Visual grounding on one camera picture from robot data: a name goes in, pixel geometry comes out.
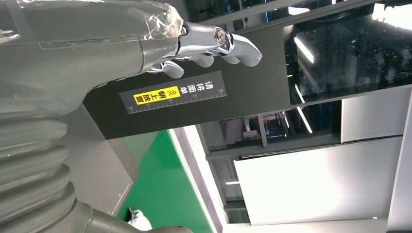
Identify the ruler label with yellow sticker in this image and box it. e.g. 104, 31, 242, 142
119, 70, 227, 115

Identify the black scanner column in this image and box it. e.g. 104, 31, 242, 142
82, 0, 412, 140

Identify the grey parcel with red print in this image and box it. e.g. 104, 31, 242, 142
127, 208, 154, 233

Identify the green conveyor belt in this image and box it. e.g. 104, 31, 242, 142
116, 130, 214, 233

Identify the dark glass partition frame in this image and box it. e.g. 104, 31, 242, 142
184, 0, 405, 226

